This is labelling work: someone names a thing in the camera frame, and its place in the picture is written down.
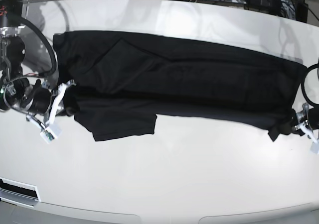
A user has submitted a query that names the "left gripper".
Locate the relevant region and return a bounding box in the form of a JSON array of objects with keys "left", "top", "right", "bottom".
[{"left": 294, "top": 104, "right": 319, "bottom": 134}]

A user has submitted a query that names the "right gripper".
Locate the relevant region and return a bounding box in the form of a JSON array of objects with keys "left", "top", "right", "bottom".
[{"left": 24, "top": 85, "right": 80, "bottom": 116}]

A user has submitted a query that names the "black t-shirt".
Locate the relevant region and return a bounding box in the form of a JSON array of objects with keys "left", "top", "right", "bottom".
[{"left": 53, "top": 31, "right": 307, "bottom": 141}]

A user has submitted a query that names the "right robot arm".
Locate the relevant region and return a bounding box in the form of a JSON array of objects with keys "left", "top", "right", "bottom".
[{"left": 0, "top": 0, "right": 75, "bottom": 116}]

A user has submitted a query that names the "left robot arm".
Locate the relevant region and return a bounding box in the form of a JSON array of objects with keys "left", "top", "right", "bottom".
[{"left": 300, "top": 62, "right": 319, "bottom": 131}]

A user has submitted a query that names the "black power adapter box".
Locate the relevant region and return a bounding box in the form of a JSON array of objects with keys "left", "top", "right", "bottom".
[{"left": 296, "top": 1, "right": 308, "bottom": 23}]

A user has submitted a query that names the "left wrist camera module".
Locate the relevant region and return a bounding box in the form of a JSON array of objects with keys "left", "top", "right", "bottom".
[{"left": 310, "top": 142, "right": 319, "bottom": 155}]

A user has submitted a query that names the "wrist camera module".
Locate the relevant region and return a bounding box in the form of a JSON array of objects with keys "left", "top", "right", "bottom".
[
  {"left": 40, "top": 124, "right": 61, "bottom": 144},
  {"left": 310, "top": 142, "right": 319, "bottom": 155}
]

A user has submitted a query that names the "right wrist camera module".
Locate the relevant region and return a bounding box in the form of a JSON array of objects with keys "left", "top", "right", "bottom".
[{"left": 40, "top": 124, "right": 61, "bottom": 144}]

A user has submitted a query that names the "table cable grommet slot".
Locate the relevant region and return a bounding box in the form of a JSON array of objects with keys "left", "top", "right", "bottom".
[{"left": 0, "top": 177, "right": 41, "bottom": 208}]

